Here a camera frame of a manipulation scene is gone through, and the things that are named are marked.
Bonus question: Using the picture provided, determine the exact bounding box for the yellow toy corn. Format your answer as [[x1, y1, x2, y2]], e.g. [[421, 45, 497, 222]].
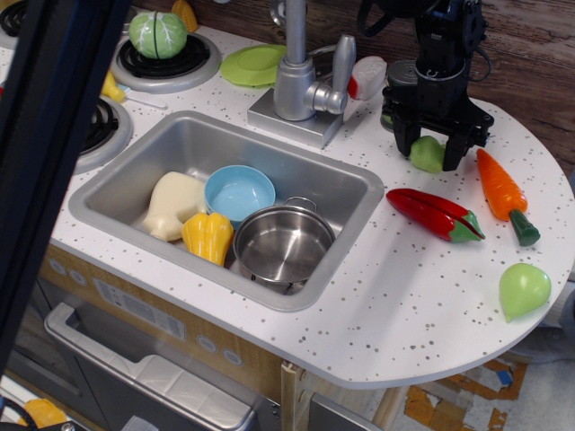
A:
[[172, 0, 199, 32]]

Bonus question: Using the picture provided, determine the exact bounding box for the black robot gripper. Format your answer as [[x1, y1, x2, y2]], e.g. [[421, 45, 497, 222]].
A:
[[383, 67, 494, 172]]

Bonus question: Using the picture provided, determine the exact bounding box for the green toy cabbage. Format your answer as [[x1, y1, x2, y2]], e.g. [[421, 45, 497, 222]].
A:
[[128, 12, 188, 59]]

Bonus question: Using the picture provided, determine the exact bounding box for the back left stove burner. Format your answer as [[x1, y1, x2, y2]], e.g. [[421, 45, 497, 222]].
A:
[[1, 1, 28, 38]]

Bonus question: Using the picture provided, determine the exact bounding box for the middle black stove burner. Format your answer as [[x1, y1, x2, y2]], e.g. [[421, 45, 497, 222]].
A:
[[111, 34, 221, 94]]

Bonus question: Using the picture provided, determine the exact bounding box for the green toy food can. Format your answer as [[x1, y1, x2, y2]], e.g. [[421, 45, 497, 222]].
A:
[[380, 59, 421, 135]]

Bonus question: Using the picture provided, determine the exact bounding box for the grey metal sink basin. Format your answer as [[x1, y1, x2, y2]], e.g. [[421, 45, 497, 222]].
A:
[[69, 111, 384, 312]]

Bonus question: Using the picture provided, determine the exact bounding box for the silver oven door handle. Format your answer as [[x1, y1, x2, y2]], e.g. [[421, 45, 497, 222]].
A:
[[44, 303, 260, 430]]

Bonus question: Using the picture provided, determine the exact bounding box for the front black stove burner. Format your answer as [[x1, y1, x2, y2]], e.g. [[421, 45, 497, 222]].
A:
[[74, 96, 133, 175]]

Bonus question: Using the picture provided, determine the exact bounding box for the yellow toy bell pepper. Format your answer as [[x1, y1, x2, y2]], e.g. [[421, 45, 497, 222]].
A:
[[181, 213, 234, 267]]

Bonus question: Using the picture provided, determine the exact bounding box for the light green toy pear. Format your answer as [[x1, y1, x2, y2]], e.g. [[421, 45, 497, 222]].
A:
[[499, 263, 552, 322]]

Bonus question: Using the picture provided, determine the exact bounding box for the yellow toy on floor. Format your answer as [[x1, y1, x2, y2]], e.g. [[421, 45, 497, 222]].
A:
[[23, 399, 67, 429]]

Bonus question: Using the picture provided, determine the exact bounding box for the light green toy broccoli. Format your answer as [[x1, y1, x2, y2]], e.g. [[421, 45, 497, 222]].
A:
[[409, 136, 446, 173]]

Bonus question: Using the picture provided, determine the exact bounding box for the stainless steel pot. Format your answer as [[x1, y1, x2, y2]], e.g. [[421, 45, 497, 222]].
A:
[[233, 196, 335, 295]]

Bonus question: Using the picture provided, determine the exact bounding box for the yellow toy squeeze bottle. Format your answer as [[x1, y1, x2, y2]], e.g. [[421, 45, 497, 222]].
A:
[[101, 71, 125, 102]]

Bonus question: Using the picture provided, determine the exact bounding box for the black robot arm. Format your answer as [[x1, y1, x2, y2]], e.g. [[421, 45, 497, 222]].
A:
[[357, 1, 494, 172]]

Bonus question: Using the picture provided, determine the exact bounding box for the silver toy faucet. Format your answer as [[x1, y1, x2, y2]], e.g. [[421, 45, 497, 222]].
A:
[[247, 1, 357, 149]]

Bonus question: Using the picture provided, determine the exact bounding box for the dark blue frame bar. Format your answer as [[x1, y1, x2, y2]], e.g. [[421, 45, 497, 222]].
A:
[[1, 1, 130, 365]]

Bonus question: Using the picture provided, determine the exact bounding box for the black stove burner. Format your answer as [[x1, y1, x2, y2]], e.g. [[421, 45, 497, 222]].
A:
[[111, 34, 221, 94], [74, 96, 133, 175]]

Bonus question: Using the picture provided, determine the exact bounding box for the green plastic plate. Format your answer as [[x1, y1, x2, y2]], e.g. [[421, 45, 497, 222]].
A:
[[220, 44, 287, 88]]

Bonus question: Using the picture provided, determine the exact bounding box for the orange toy carrot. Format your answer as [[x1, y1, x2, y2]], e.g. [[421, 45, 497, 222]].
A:
[[476, 148, 540, 247]]

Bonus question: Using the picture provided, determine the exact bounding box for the light blue plastic bowl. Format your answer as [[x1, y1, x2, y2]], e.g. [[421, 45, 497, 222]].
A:
[[205, 165, 276, 229]]

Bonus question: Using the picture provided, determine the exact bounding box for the red toy chili pepper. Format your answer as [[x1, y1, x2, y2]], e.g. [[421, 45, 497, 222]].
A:
[[386, 189, 485, 243]]

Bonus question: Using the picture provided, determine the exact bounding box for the white red toy radish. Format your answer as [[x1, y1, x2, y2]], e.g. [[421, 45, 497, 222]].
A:
[[348, 56, 387, 101]]

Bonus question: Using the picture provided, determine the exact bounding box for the cream toy chicken piece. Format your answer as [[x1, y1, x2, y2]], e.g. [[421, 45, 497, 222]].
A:
[[143, 172, 208, 242]]

